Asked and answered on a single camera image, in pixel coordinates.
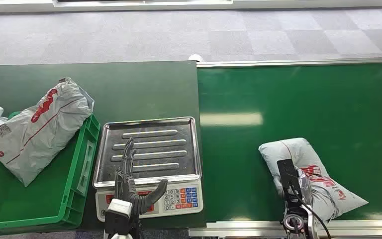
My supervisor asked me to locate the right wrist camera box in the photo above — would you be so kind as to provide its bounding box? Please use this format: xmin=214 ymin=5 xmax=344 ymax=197
xmin=277 ymin=159 xmax=303 ymax=201

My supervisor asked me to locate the grey red-line mailer package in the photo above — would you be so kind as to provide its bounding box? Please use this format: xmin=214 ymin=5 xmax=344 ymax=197
xmin=258 ymin=137 xmax=370 ymax=222

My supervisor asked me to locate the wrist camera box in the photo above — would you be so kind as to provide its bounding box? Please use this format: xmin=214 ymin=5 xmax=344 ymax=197
xmin=277 ymin=159 xmax=303 ymax=201
xmin=104 ymin=198 xmax=134 ymax=236

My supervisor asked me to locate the green conveyor belt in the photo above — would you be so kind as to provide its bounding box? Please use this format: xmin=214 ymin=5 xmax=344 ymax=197
xmin=196 ymin=62 xmax=382 ymax=223

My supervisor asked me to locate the grey red-print mailer package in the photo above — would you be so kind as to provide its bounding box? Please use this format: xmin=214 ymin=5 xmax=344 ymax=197
xmin=0 ymin=77 xmax=96 ymax=188

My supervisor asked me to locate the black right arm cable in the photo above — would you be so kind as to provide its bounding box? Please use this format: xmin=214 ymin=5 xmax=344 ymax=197
xmin=289 ymin=184 xmax=332 ymax=239

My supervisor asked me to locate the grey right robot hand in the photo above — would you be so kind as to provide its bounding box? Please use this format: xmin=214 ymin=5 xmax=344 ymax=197
xmin=297 ymin=174 xmax=314 ymax=212

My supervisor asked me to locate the green plastic crate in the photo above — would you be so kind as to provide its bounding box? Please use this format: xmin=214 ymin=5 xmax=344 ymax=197
xmin=0 ymin=111 xmax=101 ymax=232

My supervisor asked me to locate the aluminium conveyor rail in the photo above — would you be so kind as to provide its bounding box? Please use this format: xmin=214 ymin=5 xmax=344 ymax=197
xmin=196 ymin=56 xmax=382 ymax=69
xmin=188 ymin=220 xmax=382 ymax=239

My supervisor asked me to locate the electronic scale with steel tray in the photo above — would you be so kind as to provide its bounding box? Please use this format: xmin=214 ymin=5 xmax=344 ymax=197
xmin=92 ymin=116 xmax=204 ymax=223

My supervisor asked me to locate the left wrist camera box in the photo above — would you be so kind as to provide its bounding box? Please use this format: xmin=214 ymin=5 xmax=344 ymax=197
xmin=104 ymin=198 xmax=134 ymax=236

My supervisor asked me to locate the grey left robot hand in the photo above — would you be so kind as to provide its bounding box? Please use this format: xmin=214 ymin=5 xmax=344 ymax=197
xmin=113 ymin=136 xmax=169 ymax=215

